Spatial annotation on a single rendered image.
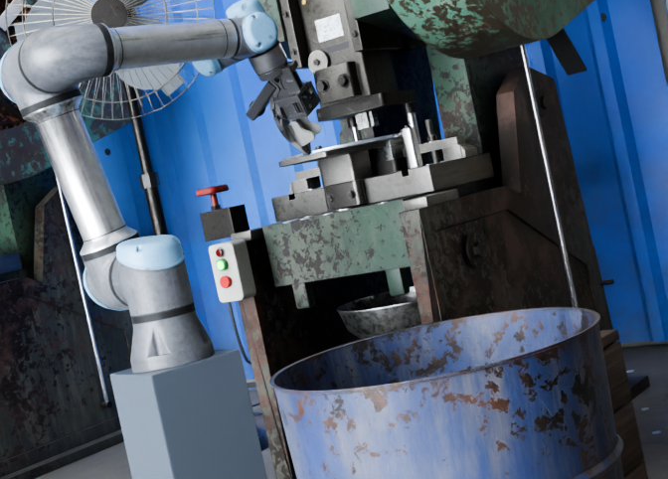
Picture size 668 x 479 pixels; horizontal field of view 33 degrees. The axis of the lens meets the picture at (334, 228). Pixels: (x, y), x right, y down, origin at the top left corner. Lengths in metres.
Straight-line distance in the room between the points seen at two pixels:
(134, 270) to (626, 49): 2.04
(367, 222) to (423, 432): 1.28
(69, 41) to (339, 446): 1.02
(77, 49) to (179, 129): 2.57
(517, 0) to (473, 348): 1.03
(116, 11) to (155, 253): 1.33
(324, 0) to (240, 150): 1.76
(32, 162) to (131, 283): 1.67
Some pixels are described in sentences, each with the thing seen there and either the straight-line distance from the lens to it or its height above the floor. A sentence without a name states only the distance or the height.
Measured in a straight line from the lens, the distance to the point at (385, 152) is 2.68.
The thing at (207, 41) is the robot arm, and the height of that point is 1.02.
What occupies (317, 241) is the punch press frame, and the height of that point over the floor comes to 0.59.
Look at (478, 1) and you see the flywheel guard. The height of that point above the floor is 1.00.
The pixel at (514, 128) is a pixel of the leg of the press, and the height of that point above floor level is 0.75.
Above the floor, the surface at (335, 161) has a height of 0.76.
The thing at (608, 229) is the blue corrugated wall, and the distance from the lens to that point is 3.73.
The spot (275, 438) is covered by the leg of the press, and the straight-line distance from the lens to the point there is 2.71.
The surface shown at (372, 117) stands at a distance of 2.73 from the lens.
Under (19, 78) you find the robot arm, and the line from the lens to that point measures 2.15.
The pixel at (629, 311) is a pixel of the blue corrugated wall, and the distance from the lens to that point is 3.76.
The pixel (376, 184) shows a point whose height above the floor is 0.69.
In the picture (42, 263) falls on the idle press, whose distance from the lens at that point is 3.93.
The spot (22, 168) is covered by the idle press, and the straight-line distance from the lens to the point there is 3.67.
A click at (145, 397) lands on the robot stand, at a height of 0.41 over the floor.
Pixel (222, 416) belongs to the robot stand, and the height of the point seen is 0.34.
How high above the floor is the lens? 0.70
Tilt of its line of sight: 2 degrees down
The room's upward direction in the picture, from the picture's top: 12 degrees counter-clockwise
